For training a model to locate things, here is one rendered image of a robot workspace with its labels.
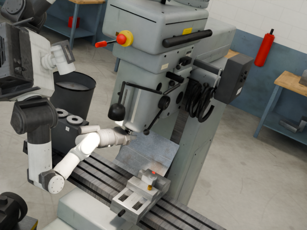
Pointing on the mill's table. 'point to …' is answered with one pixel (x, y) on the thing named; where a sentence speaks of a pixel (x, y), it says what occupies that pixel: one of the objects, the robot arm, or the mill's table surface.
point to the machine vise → (138, 200)
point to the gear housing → (151, 65)
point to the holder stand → (66, 131)
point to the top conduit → (169, 42)
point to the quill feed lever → (165, 101)
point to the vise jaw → (141, 188)
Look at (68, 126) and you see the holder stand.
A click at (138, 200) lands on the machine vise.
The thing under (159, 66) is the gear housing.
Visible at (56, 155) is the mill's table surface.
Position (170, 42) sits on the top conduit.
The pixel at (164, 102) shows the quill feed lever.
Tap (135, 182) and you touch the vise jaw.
